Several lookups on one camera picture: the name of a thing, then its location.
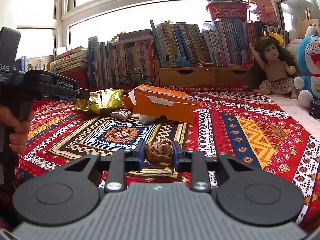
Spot gold foil snack bag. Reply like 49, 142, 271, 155
72, 88, 124, 115

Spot stacked horizontal books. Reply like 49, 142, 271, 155
53, 47, 88, 74

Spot person's left hand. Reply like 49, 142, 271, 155
1, 106, 34, 154

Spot left upright book row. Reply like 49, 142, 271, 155
14, 55, 54, 72

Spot upright book row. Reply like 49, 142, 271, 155
14, 55, 54, 72
86, 29, 156, 88

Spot small white brown wrapper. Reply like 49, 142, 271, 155
110, 108, 131, 120

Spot yellow banana peel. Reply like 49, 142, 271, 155
122, 95, 135, 110

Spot orange tissue box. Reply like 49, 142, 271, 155
129, 85, 200, 124

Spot patterned red table cloth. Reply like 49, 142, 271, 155
16, 85, 319, 232

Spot miniature black bicycle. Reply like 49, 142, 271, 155
118, 67, 153, 87

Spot middle upright book row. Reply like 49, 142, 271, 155
86, 29, 156, 88

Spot wooden drawer shelf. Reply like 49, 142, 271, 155
155, 60, 254, 87

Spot brown-haired doll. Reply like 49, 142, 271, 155
249, 36, 298, 99

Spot book row on shelf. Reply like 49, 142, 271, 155
150, 18, 263, 68

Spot blue Doraemon plush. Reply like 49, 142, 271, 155
294, 26, 320, 108

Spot white pink bunny plush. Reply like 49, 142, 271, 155
286, 26, 316, 65

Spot red plastic basket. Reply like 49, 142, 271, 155
206, 1, 248, 21

